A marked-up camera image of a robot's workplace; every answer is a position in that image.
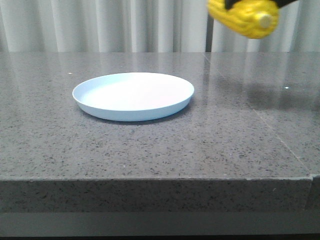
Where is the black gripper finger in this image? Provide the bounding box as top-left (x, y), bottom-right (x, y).
top-left (274, 0), bottom-right (297, 8)

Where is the black gripper finger corn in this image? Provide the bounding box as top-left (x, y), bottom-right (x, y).
top-left (224, 0), bottom-right (240, 10)

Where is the yellow plastic corn cob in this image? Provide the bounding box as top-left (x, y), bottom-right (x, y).
top-left (207, 0), bottom-right (279, 39)

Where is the light blue round plate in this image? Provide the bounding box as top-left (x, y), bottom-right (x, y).
top-left (72, 72), bottom-right (195, 122)

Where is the white pleated curtain right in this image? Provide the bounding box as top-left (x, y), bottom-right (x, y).
top-left (208, 0), bottom-right (320, 52)

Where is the white pleated curtain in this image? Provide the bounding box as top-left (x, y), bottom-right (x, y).
top-left (0, 0), bottom-right (208, 53)
top-left (208, 0), bottom-right (320, 52)

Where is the white pleated curtain left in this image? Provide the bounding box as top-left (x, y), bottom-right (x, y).
top-left (0, 0), bottom-right (208, 53)

